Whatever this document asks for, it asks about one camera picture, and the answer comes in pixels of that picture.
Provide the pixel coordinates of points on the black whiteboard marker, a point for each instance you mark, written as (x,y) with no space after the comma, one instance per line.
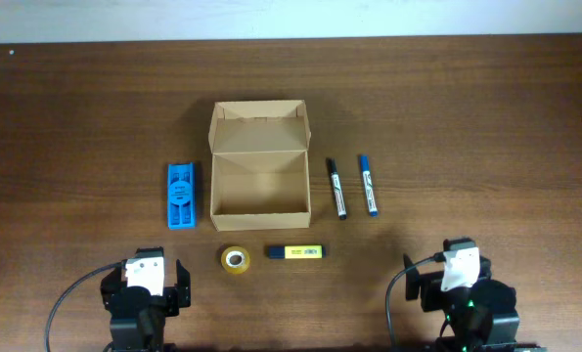
(337,189)

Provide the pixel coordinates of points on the blue whiteboard marker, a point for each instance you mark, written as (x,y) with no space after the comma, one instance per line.
(368,186)

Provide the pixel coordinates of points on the open cardboard box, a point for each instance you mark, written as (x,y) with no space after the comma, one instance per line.
(260,168)

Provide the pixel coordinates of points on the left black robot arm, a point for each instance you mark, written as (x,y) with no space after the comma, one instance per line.
(143,331)

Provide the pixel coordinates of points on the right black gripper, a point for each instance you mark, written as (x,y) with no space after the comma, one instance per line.
(430,286)

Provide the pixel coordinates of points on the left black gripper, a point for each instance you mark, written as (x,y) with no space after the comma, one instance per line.
(176,298)

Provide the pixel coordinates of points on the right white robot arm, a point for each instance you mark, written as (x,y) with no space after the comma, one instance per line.
(480,311)

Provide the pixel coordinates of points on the blue magnetic whiteboard duster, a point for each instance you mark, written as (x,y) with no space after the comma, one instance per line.
(181,197)

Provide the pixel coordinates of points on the yellow highlighter with dark cap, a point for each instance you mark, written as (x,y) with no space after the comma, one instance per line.
(313,251)

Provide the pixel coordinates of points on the yellow tape roll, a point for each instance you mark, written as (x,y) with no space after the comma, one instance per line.
(235,260)

